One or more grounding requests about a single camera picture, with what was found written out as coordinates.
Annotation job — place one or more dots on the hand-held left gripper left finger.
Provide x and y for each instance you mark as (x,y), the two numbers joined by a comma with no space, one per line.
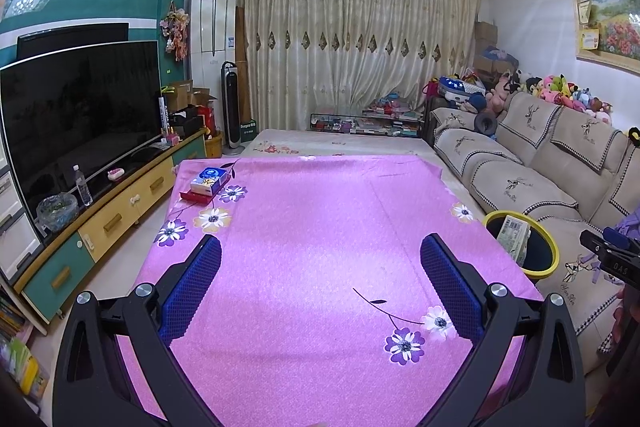
(192,287)

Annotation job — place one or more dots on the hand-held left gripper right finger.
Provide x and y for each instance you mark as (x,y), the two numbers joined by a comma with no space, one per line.
(450,287)

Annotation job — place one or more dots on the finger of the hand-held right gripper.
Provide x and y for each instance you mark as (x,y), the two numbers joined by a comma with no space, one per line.
(617,264)
(620,234)

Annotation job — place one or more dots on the black bin with yellow rim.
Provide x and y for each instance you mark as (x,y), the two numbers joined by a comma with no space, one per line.
(542,252)

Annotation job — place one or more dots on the printed paper packet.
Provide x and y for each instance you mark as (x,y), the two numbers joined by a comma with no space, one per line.
(515,239)

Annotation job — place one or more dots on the person's right hand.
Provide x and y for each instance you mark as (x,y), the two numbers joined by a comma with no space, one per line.
(629,314)

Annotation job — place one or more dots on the purple backpack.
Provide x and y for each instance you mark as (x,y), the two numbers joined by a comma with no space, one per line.
(631,221)

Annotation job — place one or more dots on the red flat box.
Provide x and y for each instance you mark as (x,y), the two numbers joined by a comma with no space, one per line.
(192,198)

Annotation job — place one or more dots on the black yellow plush toy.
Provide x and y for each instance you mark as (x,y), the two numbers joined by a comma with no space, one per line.
(634,136)

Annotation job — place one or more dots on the yellow green television cabinet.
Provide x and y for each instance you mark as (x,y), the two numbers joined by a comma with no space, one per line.
(115,222)

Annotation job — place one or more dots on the beige sofa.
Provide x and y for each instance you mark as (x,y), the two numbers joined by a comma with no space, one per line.
(525,187)

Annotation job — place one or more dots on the blue tissue box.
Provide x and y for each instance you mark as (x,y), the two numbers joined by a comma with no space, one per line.
(209,179)

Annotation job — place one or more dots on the pink floral tablecloth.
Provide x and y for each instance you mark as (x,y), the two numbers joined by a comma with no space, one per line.
(320,257)

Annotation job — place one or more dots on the clear water bottle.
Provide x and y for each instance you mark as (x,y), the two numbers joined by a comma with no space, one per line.
(82,187)

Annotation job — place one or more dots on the plastic bag on cabinet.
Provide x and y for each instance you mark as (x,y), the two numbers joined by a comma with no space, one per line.
(56,214)

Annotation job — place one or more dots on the pile of plush toys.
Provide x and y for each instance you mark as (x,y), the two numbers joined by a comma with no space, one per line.
(555,92)

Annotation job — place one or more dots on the black box with white label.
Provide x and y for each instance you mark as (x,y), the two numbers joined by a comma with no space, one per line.
(248,133)

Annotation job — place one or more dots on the grey round cushion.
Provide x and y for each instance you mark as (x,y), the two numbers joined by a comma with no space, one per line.
(485,124)

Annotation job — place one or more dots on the pile of books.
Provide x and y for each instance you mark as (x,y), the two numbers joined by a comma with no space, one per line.
(390,119)

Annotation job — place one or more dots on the black tower fan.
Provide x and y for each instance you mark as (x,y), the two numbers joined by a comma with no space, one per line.
(230,107)

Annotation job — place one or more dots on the stack of colourful books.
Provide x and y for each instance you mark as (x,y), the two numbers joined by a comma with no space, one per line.
(20,352)

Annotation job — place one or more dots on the white drawer cabinet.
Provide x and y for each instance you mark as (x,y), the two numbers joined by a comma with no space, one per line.
(15,237)

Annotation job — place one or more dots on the open cardboard box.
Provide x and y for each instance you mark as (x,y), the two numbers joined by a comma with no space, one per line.
(182,94)

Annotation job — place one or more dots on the yellow card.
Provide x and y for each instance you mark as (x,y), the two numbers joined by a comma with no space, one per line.
(588,39)

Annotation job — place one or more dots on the large black television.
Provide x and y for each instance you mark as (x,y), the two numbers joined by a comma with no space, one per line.
(75,127)

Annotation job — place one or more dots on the star print pillow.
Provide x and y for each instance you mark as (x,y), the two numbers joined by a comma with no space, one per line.
(460,87)

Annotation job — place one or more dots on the low glass table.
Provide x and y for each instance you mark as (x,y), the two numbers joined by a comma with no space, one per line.
(330,124)

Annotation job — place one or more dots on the cream certificate card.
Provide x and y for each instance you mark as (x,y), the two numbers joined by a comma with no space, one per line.
(585,12)

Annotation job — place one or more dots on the tall brown board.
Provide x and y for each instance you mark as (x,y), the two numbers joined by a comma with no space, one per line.
(243,62)

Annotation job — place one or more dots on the white standing air conditioner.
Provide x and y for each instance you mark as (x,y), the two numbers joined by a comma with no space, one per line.
(212,32)

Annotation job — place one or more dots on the cream embroidered curtain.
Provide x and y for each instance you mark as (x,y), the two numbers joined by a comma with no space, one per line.
(360,32)

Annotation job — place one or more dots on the flower wall hanging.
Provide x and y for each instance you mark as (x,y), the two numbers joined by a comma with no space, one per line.
(176,32)

